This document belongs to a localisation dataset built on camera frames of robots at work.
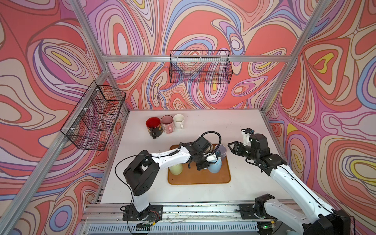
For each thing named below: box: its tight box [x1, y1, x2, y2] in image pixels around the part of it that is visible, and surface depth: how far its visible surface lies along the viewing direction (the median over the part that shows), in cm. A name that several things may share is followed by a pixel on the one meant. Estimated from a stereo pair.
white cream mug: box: [173, 113, 186, 130], surface depth 104 cm
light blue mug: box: [208, 157, 222, 174], surface depth 86 cm
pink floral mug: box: [160, 114, 175, 134], surface depth 101 cm
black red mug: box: [145, 116, 164, 140], surface depth 100 cm
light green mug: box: [168, 163, 183, 176], surface depth 84 cm
